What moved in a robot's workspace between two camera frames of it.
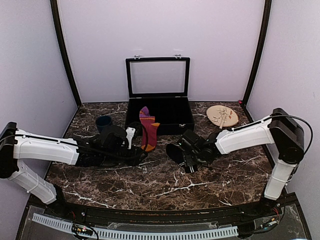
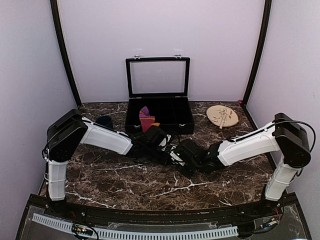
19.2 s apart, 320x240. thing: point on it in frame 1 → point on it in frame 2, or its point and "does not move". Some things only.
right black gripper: (188, 160) → (187, 174)
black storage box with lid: (162, 85) does not move
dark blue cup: (102, 121) does not move
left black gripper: (134, 159) → (166, 160)
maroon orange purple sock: (151, 128) does not move
